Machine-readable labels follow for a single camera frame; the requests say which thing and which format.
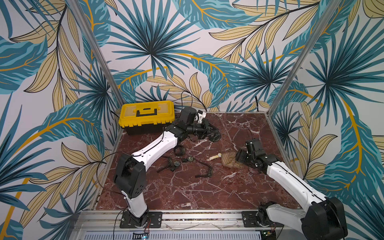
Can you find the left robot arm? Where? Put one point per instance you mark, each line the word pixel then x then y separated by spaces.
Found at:
pixel 130 174

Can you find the cream strap watch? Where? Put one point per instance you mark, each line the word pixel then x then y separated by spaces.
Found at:
pixel 219 155

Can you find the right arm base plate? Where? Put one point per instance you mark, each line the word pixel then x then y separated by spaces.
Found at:
pixel 253 219

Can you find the small olive watch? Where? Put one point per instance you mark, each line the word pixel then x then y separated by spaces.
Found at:
pixel 188 160

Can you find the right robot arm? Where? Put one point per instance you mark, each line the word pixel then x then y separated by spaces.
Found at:
pixel 319 217

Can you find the black coiled watch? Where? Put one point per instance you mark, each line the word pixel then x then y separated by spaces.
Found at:
pixel 179 151

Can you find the beige striped cloth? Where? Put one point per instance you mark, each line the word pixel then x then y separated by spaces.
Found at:
pixel 228 160

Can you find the aluminium front rail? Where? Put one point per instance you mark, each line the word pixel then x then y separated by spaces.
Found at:
pixel 178 225

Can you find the black looped watch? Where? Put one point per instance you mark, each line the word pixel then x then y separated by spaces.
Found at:
pixel 214 136

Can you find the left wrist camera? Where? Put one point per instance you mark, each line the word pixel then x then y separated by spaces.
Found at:
pixel 200 115

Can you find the yellow black toolbox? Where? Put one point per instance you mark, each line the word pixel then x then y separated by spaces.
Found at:
pixel 146 118

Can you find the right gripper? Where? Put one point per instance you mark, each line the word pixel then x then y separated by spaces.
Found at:
pixel 241 157

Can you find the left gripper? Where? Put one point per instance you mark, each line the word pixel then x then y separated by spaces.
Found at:
pixel 207 129

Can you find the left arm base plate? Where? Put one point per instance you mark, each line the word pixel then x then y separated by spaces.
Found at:
pixel 153 220

